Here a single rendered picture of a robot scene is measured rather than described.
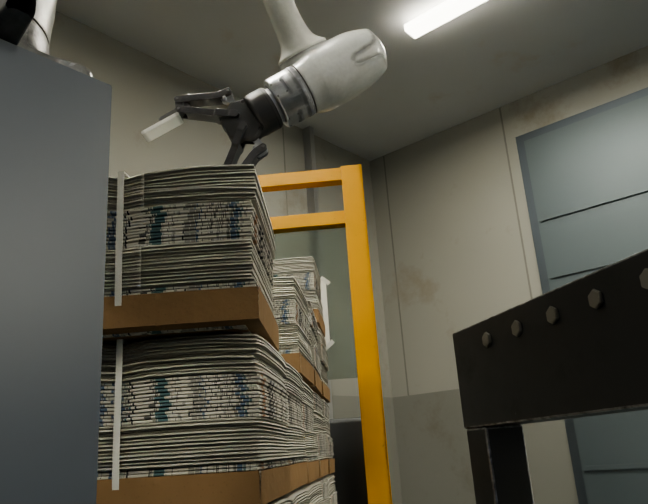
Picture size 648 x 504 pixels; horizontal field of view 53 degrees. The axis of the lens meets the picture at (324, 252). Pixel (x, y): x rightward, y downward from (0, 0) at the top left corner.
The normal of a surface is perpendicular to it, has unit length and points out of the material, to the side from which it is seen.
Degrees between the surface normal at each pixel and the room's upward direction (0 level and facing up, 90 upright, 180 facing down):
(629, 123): 90
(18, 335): 90
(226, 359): 90
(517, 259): 90
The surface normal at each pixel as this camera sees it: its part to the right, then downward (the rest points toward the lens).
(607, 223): -0.65, -0.18
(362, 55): 0.31, 0.02
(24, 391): 0.76, -0.25
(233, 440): -0.07, -0.29
